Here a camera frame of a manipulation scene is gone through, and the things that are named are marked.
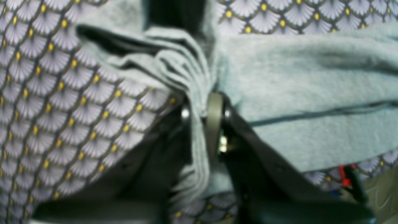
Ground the grey T-shirt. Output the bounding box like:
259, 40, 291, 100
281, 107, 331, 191
76, 0, 397, 207

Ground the red clamp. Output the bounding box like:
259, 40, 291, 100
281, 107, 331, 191
338, 164, 355, 187

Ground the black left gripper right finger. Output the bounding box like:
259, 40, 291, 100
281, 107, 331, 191
205, 93, 375, 224

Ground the patterned tablecloth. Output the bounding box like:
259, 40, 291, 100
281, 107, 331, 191
1, 0, 397, 224

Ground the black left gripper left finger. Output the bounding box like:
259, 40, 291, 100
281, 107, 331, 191
31, 102, 191, 224

